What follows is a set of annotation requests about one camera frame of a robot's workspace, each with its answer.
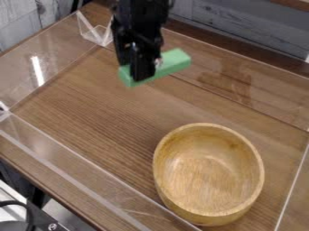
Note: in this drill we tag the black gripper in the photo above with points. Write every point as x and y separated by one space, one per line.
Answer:
137 23

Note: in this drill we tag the green rectangular block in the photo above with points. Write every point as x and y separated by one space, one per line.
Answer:
177 60

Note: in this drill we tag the brown wooden bowl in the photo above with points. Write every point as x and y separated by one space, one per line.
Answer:
209 173

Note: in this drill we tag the clear acrylic corner bracket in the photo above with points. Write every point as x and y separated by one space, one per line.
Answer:
98 34

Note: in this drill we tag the clear acrylic tray enclosure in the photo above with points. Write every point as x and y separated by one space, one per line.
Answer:
79 133

